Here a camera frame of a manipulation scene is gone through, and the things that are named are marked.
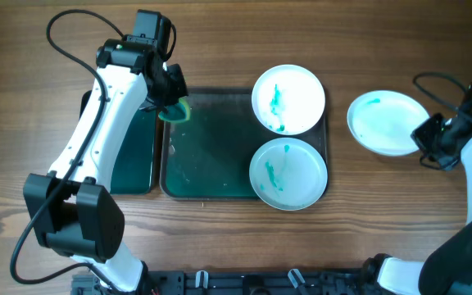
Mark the white plate with green stain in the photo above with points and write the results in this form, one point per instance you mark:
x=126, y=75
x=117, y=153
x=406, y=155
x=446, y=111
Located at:
x=288, y=174

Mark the green and yellow sponge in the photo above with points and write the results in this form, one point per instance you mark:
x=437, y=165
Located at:
x=178, y=113

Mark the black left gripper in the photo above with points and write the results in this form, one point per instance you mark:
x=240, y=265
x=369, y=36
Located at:
x=174, y=88

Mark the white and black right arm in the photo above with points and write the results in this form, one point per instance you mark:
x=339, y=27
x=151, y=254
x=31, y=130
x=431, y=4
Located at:
x=447, y=270

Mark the large dark serving tray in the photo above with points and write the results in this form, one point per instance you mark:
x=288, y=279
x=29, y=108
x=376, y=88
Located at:
x=207, y=158

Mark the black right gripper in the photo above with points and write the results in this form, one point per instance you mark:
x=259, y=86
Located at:
x=427, y=133

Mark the small black water tray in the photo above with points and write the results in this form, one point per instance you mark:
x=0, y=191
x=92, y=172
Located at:
x=129, y=163

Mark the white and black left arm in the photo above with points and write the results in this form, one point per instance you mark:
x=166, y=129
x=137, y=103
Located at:
x=71, y=209

